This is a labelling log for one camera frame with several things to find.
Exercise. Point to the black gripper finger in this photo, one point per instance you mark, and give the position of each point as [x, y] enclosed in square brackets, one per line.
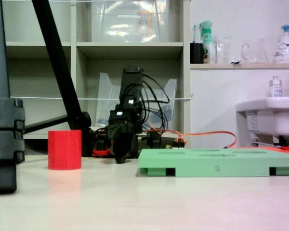
[122, 144]
[135, 146]

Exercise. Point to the red octagonal pillar block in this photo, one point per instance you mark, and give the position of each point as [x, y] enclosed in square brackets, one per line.
[64, 150]

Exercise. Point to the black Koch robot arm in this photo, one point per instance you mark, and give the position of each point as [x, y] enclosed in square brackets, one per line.
[132, 84]

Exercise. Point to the small red block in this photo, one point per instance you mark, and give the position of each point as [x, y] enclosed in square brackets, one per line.
[287, 148]

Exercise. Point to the black round clamp knob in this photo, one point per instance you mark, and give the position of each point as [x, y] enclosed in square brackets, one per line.
[154, 139]

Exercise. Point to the red table clamp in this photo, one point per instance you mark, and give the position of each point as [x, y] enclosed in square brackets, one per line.
[101, 152]

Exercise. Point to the clear plastic file holder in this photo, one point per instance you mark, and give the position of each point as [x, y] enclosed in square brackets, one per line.
[106, 96]

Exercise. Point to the small circuit board connector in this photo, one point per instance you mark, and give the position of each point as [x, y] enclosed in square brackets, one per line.
[179, 144]

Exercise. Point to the green shape sorting board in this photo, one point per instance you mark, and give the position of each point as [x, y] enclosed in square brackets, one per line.
[207, 163]

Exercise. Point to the black tripod brace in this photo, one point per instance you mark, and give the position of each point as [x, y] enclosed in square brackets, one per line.
[45, 124]

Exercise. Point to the black tripod leg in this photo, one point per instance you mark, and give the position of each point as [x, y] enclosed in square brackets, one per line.
[57, 62]

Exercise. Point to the beige shelf unit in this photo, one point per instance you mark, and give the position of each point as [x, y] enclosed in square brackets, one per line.
[73, 48]

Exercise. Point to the clear plastic storage box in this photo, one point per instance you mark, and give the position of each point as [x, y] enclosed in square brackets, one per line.
[125, 21]

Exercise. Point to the orange labelled packet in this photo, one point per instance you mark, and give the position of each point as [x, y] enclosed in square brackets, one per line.
[144, 24]

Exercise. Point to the black cup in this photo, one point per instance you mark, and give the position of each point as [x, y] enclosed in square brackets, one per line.
[197, 54]

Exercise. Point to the green spray bottle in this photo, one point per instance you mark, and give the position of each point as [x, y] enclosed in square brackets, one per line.
[208, 48]

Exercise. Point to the blue white toothbrush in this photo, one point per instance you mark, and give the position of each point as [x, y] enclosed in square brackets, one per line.
[194, 33]

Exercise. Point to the grey tripod leg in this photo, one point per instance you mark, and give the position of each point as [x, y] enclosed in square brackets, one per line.
[1, 108]

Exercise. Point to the clear glass beaker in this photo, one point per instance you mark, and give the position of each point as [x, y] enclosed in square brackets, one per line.
[223, 50]

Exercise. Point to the blue white small packet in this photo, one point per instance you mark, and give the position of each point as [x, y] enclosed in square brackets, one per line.
[236, 62]

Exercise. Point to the white sink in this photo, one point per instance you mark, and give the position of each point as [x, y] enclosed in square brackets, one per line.
[279, 115]

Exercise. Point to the clear glass pitcher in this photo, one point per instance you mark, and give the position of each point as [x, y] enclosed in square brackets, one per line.
[255, 51]

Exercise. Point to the small clear pump bottle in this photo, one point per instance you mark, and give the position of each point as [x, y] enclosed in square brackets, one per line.
[276, 87]

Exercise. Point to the white foam soap bottle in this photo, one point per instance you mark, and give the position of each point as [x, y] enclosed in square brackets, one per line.
[286, 50]

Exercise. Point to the wooden wall ledge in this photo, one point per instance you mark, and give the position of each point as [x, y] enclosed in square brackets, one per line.
[245, 66]

